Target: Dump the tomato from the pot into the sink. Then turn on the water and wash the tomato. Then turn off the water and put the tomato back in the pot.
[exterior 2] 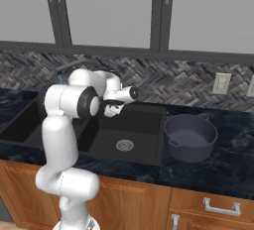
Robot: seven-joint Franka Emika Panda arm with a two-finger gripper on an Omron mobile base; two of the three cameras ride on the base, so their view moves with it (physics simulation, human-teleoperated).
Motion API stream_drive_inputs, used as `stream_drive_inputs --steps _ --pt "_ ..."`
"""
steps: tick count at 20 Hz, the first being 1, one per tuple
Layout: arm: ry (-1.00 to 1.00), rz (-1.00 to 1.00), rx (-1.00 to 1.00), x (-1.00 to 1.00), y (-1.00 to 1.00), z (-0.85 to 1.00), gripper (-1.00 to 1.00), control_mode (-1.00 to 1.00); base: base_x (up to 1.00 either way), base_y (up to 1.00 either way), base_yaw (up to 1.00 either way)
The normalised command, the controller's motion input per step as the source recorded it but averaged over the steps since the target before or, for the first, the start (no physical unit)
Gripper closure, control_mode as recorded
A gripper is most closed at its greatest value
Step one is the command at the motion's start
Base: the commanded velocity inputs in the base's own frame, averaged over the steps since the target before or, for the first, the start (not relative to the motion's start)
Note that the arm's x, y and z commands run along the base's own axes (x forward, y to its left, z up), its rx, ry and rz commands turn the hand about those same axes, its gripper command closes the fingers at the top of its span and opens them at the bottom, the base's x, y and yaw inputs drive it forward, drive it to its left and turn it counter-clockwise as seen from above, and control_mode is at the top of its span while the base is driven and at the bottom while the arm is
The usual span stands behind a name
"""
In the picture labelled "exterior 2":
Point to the beige wall socket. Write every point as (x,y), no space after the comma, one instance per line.
(221,83)
(251,86)

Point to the dark grey cooking pot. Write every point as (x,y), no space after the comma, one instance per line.
(190,141)

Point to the wooden drawer front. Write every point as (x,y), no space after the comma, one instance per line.
(191,204)

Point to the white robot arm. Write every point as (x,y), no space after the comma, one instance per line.
(61,135)

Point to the black kitchen sink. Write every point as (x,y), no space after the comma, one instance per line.
(139,131)

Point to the dark grey tap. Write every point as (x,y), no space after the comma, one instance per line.
(71,64)

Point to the wooden sink front panel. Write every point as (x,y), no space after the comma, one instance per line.
(132,204)

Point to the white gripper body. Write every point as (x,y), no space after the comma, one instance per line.
(114,109)

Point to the grey glass cupboard door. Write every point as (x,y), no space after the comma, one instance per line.
(211,12)
(109,9)
(23,9)

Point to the round metal sink drain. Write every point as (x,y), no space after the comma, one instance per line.
(125,145)

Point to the wooden cupboard door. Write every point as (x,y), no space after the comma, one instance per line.
(205,224)
(23,194)

